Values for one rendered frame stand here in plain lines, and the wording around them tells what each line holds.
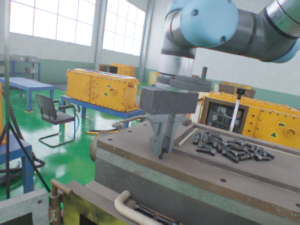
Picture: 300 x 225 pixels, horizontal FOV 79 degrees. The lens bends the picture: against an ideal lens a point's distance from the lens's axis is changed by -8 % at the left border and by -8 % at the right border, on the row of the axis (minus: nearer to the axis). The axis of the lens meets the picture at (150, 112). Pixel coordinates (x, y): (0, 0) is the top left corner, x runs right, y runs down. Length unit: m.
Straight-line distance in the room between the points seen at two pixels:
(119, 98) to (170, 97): 3.25
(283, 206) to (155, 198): 0.27
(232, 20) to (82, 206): 0.52
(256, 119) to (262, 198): 2.66
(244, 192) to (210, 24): 0.32
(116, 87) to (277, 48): 3.40
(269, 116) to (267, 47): 2.70
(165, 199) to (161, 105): 0.23
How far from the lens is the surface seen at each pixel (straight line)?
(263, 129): 3.09
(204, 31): 0.29
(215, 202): 0.46
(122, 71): 10.81
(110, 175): 0.56
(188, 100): 0.45
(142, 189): 0.52
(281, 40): 0.37
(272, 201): 0.46
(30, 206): 0.60
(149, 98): 0.39
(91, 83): 4.08
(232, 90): 8.87
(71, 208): 0.61
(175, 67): 0.40
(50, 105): 3.48
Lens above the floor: 1.58
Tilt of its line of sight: 14 degrees down
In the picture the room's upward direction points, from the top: 9 degrees clockwise
